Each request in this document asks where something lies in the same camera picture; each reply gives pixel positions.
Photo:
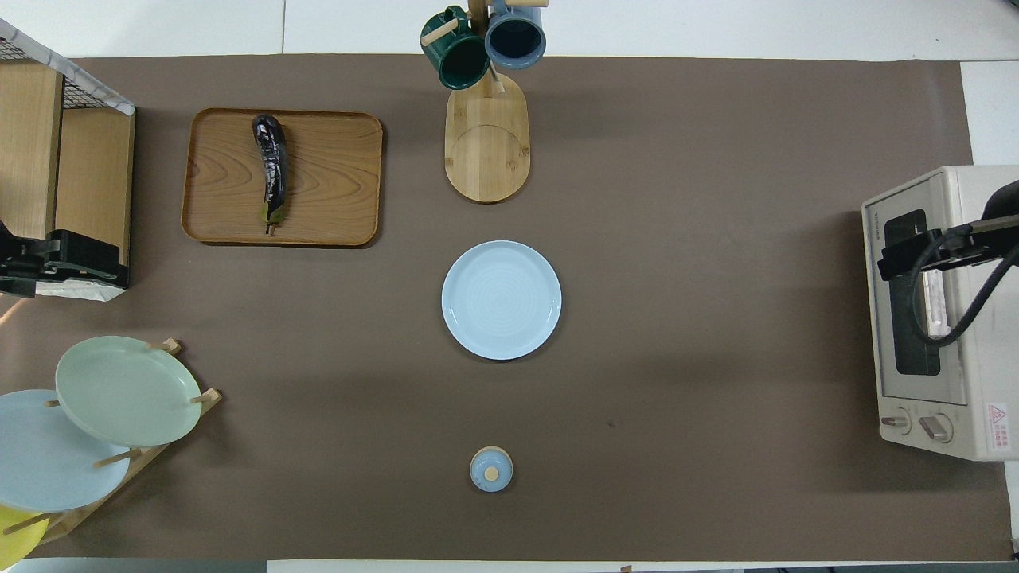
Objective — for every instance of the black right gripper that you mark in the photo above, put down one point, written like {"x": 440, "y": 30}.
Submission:
{"x": 955, "y": 247}

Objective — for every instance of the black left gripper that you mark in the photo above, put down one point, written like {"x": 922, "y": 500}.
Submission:
{"x": 20, "y": 267}

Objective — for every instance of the glass oven door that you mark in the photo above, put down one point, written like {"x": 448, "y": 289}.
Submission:
{"x": 903, "y": 342}

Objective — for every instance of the light blue ribbed plate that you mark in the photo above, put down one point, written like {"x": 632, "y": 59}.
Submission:
{"x": 501, "y": 300}

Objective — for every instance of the beige toaster oven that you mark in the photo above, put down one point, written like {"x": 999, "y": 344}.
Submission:
{"x": 991, "y": 374}

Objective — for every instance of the silver oven knob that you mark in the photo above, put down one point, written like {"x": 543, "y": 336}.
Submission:
{"x": 897, "y": 422}
{"x": 936, "y": 428}

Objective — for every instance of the wooden shelf unit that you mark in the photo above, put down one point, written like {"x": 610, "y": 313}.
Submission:
{"x": 87, "y": 175}

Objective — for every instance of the pale green plate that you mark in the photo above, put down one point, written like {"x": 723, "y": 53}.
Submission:
{"x": 127, "y": 390}

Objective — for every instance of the wooden plate rack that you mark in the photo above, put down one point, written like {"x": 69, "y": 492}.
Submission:
{"x": 151, "y": 458}

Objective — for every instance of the light blue smooth plate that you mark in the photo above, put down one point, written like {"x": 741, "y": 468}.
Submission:
{"x": 40, "y": 465}

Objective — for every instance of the brown table mat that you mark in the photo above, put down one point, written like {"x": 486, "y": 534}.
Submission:
{"x": 677, "y": 239}

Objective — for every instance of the wooden serving tray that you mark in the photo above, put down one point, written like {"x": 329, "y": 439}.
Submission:
{"x": 334, "y": 183}

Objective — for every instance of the yellow plate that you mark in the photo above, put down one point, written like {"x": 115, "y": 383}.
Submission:
{"x": 16, "y": 541}

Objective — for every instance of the wooden mug tree stand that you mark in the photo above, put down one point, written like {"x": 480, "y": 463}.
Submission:
{"x": 487, "y": 151}

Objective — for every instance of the dark green mug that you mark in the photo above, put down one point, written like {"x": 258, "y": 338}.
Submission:
{"x": 460, "y": 56}

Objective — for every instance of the blue mug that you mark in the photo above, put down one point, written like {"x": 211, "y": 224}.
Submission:
{"x": 516, "y": 36}

